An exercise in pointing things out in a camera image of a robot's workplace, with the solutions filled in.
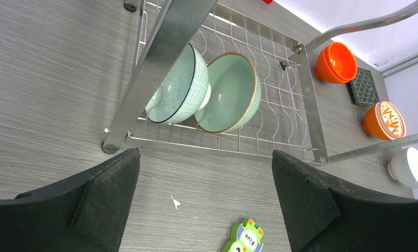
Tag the orange plastic bowl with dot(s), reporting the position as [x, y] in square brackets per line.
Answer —
[323, 70]
[341, 61]

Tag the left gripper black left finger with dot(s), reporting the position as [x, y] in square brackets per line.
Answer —
[87, 211]

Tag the plain white bowl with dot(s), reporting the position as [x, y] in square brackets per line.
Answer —
[403, 167]

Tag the pale green ceramic bowl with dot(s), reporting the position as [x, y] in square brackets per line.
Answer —
[235, 94]

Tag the green owl puzzle piece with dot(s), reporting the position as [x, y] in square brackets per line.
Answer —
[244, 236]

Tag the dark grey studded baseplate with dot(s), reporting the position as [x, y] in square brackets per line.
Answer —
[363, 88]

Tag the metal two-tier dish rack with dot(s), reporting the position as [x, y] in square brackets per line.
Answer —
[287, 118]

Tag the orange bowl white inside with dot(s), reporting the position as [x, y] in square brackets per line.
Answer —
[372, 125]

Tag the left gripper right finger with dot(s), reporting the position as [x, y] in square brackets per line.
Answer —
[323, 212]

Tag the white bowl red pattern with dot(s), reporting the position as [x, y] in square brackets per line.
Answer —
[391, 123]

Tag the white plate in rack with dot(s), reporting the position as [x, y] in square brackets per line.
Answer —
[184, 91]

